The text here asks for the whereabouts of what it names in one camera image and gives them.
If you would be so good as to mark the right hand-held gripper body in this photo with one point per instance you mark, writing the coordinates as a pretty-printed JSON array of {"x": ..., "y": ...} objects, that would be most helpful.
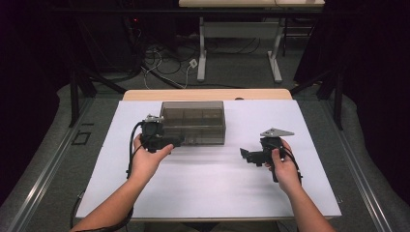
[{"x": 269, "y": 145}]

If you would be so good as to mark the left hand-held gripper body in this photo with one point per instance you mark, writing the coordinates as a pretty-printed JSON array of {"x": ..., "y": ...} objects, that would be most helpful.
[{"x": 153, "y": 135}]

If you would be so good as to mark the smoky clear plastic drawer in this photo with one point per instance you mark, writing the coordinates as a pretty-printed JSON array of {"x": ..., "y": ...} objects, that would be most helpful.
[
  {"x": 206, "y": 141},
  {"x": 193, "y": 117},
  {"x": 206, "y": 136}
]

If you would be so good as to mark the smoky clear drawer cabinet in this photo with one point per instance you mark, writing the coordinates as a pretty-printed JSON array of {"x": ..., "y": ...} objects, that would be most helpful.
[{"x": 193, "y": 104}]

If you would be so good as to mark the person's right hand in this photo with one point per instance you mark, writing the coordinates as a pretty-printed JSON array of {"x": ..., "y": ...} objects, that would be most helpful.
[{"x": 286, "y": 174}]

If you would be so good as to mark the white table mat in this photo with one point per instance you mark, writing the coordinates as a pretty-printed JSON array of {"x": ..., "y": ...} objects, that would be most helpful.
[{"x": 209, "y": 187}]

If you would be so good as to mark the wooden table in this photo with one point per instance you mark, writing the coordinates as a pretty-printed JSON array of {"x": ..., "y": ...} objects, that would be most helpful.
[{"x": 206, "y": 94}]

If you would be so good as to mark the floor socket plate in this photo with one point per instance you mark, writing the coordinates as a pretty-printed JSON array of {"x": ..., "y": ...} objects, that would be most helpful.
[{"x": 81, "y": 138}]

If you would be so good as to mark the black metal stand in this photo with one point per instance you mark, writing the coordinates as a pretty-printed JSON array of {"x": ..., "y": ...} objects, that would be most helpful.
[
  {"x": 74, "y": 103},
  {"x": 337, "y": 106}
]

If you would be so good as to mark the white power adapter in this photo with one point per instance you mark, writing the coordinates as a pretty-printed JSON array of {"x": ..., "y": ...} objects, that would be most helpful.
[{"x": 193, "y": 63}]

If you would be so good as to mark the desk with white legs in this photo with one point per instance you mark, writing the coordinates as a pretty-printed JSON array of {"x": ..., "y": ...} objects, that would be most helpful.
[{"x": 201, "y": 48}]

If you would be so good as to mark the dark equipment with red light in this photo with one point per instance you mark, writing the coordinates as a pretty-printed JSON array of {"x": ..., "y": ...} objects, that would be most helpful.
[{"x": 109, "y": 42}]

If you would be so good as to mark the black metal crossbar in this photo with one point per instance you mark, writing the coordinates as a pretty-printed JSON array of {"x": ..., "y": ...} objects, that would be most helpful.
[{"x": 129, "y": 11}]

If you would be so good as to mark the dark curtain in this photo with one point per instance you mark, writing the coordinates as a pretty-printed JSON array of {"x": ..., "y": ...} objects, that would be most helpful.
[
  {"x": 25, "y": 96},
  {"x": 380, "y": 80}
]

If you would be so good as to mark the aluminium floor rail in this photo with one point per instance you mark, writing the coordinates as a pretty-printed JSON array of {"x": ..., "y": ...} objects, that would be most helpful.
[
  {"x": 361, "y": 180},
  {"x": 48, "y": 167}
]

